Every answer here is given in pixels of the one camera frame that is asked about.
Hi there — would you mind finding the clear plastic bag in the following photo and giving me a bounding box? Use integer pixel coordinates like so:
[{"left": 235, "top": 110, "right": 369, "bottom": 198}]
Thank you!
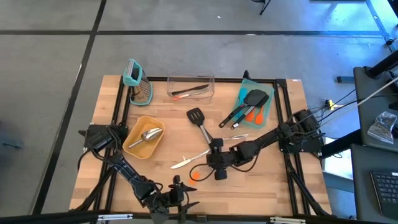
[{"left": 367, "top": 111, "right": 398, "bottom": 145}]

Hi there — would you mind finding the black stand leg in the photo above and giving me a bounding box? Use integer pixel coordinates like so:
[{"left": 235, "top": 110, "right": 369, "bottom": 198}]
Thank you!
[{"left": 251, "top": 0, "right": 272, "bottom": 16}]

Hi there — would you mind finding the black desk leg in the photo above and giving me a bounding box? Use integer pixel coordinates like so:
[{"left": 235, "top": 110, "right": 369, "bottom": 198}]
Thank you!
[{"left": 366, "top": 49, "right": 398, "bottom": 79}]

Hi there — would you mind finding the silver butter knife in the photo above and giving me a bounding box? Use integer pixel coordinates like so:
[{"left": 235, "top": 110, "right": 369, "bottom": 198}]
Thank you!
[
  {"left": 170, "top": 149, "right": 211, "bottom": 170},
  {"left": 222, "top": 133, "right": 249, "bottom": 141}
]

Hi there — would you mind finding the silver metal scoop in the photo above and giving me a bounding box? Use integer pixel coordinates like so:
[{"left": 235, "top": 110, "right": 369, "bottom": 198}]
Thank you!
[{"left": 127, "top": 127, "right": 164, "bottom": 150}]

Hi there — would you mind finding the silver bracket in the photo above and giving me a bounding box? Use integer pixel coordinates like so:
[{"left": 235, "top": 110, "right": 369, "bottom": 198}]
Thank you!
[
  {"left": 97, "top": 213, "right": 134, "bottom": 222},
  {"left": 269, "top": 216, "right": 307, "bottom": 224}
]

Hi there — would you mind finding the black desk beam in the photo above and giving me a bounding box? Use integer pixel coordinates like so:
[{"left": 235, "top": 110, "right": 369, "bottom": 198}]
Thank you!
[{"left": 319, "top": 128, "right": 364, "bottom": 160}]

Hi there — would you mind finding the steel box grater teal handle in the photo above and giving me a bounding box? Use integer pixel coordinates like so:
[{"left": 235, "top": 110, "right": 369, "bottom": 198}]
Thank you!
[{"left": 123, "top": 58, "right": 154, "bottom": 106}]

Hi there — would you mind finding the solid black turner long handle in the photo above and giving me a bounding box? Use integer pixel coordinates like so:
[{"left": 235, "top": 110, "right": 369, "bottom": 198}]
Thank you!
[{"left": 230, "top": 89, "right": 267, "bottom": 130}]

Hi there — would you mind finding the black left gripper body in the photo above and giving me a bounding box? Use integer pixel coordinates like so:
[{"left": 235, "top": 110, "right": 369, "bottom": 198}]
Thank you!
[{"left": 168, "top": 175, "right": 187, "bottom": 222}]

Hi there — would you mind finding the black rig crossbar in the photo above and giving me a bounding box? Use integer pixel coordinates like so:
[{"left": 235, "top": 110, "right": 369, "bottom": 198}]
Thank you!
[{"left": 0, "top": 210, "right": 398, "bottom": 224}]

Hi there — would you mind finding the slotted black turner steel neck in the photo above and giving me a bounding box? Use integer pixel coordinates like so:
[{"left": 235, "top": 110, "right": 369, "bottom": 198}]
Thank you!
[{"left": 186, "top": 107, "right": 216, "bottom": 146}]

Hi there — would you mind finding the narrow teal silicone spatula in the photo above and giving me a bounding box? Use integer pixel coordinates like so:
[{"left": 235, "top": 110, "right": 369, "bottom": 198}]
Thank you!
[{"left": 238, "top": 88, "right": 249, "bottom": 119}]

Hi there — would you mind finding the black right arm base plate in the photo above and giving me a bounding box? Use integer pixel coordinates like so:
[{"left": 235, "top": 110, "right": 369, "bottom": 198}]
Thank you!
[{"left": 277, "top": 133, "right": 324, "bottom": 154}]

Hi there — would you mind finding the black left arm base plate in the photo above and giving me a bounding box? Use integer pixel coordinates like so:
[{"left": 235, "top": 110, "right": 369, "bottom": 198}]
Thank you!
[{"left": 78, "top": 123, "right": 129, "bottom": 149}]

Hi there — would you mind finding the teal translucent plastic bin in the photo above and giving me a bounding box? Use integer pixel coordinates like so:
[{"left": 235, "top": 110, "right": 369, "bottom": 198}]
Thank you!
[{"left": 231, "top": 78, "right": 275, "bottom": 130}]

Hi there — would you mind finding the dark grey desk with keyboard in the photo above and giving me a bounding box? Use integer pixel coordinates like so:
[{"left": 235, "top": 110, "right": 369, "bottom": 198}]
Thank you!
[{"left": 350, "top": 142, "right": 398, "bottom": 223}]

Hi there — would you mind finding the white cable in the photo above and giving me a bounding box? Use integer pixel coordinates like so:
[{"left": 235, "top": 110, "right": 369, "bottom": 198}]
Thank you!
[{"left": 356, "top": 75, "right": 398, "bottom": 107}]

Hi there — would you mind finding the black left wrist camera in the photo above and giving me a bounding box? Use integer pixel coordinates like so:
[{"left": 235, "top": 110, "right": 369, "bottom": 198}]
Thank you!
[{"left": 148, "top": 198, "right": 171, "bottom": 224}]

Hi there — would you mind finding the yellow-orange plastic bin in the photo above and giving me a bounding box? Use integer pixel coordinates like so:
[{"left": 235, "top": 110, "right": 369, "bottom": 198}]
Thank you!
[{"left": 122, "top": 115, "right": 166, "bottom": 161}]

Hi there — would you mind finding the small orange spatula clear handle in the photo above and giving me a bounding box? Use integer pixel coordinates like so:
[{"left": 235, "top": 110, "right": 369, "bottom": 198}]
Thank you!
[{"left": 189, "top": 169, "right": 206, "bottom": 185}]

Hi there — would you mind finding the black knife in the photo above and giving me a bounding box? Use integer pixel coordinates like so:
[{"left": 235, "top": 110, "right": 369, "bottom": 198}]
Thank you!
[{"left": 172, "top": 84, "right": 210, "bottom": 96}]

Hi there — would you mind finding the clear plastic bin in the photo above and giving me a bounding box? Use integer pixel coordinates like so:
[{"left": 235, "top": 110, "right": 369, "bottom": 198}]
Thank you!
[{"left": 166, "top": 72, "right": 215, "bottom": 104}]

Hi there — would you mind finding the metal table leg with caster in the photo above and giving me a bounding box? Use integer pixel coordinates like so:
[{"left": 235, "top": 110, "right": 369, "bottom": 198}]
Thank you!
[{"left": 366, "top": 0, "right": 398, "bottom": 52}]

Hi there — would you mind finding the long orange silicone spatula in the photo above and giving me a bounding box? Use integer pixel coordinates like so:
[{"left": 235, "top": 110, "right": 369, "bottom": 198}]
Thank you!
[{"left": 244, "top": 107, "right": 265, "bottom": 126}]

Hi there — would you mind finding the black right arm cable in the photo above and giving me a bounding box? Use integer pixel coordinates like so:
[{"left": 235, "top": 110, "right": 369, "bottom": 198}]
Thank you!
[{"left": 188, "top": 148, "right": 267, "bottom": 183}]

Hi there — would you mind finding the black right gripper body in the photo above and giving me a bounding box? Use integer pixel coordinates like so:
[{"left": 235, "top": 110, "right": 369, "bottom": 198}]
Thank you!
[{"left": 206, "top": 138, "right": 239, "bottom": 181}]

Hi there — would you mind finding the black computer keyboard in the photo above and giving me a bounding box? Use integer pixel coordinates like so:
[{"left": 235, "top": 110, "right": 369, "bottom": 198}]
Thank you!
[{"left": 369, "top": 170, "right": 398, "bottom": 220}]

